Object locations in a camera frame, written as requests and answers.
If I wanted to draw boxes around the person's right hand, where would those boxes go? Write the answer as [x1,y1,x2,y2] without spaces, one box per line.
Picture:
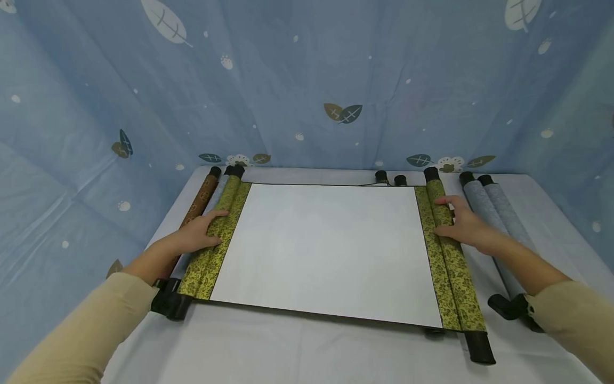
[432,195,499,256]

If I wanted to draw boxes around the person's left hand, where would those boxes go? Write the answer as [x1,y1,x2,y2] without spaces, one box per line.
[180,209,230,255]

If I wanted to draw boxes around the green gold brocade scroll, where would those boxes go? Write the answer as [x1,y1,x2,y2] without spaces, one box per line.
[164,164,497,366]

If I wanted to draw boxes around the person's right forearm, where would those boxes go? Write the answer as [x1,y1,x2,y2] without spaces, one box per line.
[482,235,614,382]

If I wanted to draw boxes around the person's left forearm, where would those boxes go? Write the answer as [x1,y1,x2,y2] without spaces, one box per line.
[4,231,191,384]

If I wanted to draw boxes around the pale blue rolled scroll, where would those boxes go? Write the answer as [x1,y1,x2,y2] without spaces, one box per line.
[168,165,235,281]

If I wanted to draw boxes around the brown patterned rolled scroll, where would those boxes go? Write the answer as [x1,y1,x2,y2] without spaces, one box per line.
[178,166,223,231]

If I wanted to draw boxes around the grey patterned rolled scroll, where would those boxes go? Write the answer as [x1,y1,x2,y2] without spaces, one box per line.
[459,171,528,321]
[476,174,546,334]

